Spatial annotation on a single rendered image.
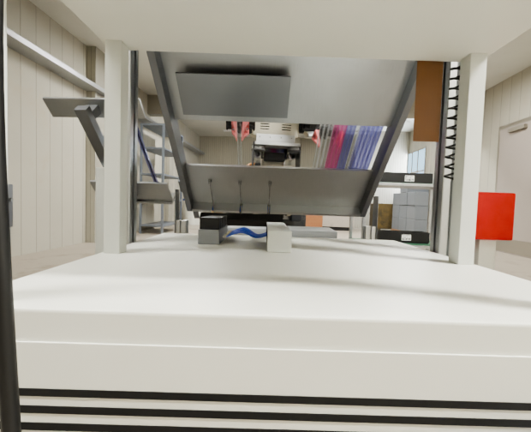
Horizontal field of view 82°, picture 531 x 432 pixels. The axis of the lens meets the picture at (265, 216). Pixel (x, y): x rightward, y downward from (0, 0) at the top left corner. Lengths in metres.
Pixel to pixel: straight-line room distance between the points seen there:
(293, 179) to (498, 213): 0.69
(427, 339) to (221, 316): 0.19
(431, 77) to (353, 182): 0.55
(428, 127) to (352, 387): 0.51
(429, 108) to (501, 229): 0.69
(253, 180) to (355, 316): 0.87
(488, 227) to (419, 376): 0.96
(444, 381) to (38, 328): 0.37
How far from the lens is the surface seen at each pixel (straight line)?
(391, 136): 1.03
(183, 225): 1.23
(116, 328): 0.33
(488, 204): 1.26
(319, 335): 0.30
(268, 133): 1.79
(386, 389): 0.34
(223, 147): 11.19
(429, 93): 0.70
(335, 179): 1.14
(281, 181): 1.13
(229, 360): 0.31
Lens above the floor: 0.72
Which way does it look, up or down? 3 degrees down
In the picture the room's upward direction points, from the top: 2 degrees clockwise
